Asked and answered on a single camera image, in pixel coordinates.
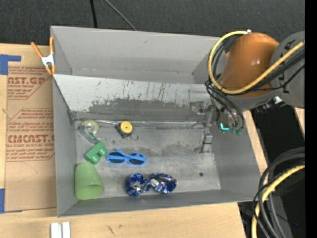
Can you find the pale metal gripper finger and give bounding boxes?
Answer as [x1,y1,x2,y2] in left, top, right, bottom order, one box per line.
[189,102,208,115]
[194,128,213,154]

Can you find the yellow and black round gadget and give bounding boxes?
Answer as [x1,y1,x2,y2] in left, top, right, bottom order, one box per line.
[114,120,135,140]

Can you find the brown cardboard board, red print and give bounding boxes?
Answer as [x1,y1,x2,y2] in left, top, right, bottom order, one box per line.
[0,43,58,213]

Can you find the blue sunglasses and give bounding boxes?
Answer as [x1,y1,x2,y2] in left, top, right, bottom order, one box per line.
[106,148,148,168]

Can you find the green plastic toy block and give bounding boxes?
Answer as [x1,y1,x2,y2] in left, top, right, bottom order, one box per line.
[84,141,108,165]

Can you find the grey metal bin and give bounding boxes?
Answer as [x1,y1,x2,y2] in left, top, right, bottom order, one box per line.
[50,25,262,218]

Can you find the clear green tape dispenser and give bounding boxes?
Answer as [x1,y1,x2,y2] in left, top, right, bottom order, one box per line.
[79,119,102,144]

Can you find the black cylinder on white bracket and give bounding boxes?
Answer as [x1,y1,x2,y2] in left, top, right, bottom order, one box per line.
[255,96,288,113]

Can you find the crumpled blue foil wrapper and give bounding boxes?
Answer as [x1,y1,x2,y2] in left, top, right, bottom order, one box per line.
[124,173,152,197]
[149,173,178,195]

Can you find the light green plastic cup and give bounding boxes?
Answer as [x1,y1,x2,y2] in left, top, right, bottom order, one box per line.
[74,162,105,201]

